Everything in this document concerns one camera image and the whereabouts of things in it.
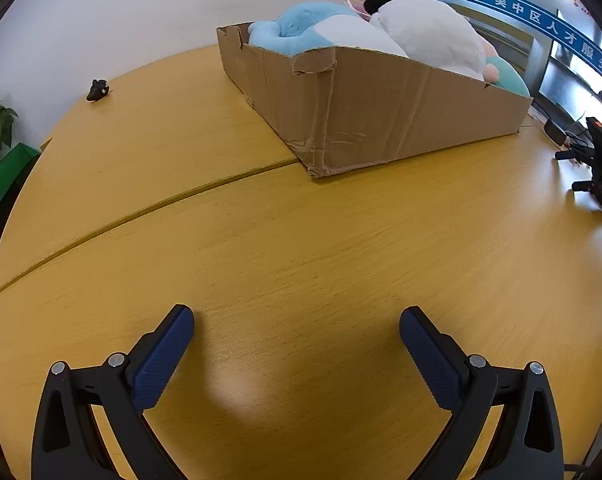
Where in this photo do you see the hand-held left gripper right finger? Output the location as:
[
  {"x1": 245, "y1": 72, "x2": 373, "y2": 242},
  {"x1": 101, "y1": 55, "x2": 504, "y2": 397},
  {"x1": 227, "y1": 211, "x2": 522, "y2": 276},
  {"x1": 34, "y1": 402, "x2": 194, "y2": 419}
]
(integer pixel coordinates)
[{"x1": 400, "y1": 306, "x2": 566, "y2": 480}]

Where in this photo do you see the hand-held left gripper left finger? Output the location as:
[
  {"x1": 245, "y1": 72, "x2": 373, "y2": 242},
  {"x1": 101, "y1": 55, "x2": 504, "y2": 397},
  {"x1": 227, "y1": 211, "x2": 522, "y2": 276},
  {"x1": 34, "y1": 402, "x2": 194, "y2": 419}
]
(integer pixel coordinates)
[{"x1": 31, "y1": 304, "x2": 196, "y2": 480}]

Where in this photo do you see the white plush toy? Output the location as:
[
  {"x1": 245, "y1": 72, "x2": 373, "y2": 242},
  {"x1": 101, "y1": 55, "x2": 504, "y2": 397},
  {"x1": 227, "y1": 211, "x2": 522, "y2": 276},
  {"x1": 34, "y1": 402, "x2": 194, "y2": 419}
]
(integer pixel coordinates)
[{"x1": 363, "y1": 0, "x2": 488, "y2": 81}]

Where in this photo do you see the cardboard box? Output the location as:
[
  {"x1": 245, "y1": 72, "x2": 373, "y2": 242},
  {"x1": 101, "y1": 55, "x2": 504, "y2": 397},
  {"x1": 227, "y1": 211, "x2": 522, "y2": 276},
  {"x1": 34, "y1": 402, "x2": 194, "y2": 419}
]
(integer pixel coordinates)
[{"x1": 216, "y1": 22, "x2": 534, "y2": 179}]

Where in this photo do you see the black power adapter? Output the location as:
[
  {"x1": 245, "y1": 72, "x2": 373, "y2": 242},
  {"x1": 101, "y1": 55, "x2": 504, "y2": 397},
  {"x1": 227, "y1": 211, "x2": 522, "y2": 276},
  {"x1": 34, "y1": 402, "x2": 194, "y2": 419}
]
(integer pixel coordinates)
[{"x1": 545, "y1": 119, "x2": 568, "y2": 145}]

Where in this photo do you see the mint green plush toy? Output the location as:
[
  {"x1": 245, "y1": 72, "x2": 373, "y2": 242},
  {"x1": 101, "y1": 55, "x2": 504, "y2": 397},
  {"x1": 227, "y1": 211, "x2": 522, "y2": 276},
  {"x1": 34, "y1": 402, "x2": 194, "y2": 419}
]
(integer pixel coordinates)
[{"x1": 483, "y1": 40, "x2": 532, "y2": 98}]

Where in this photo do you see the blue plush toy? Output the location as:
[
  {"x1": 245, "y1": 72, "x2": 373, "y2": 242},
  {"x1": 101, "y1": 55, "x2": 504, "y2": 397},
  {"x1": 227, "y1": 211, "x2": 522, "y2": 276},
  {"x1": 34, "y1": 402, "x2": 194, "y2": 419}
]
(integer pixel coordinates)
[{"x1": 247, "y1": 2, "x2": 409, "y2": 58}]

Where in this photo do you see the blue wall banner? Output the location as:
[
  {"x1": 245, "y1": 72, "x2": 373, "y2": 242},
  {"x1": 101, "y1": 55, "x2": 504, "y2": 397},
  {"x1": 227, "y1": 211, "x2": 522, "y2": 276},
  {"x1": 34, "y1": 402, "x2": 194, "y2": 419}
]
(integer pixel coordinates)
[{"x1": 425, "y1": 0, "x2": 602, "y2": 93}]

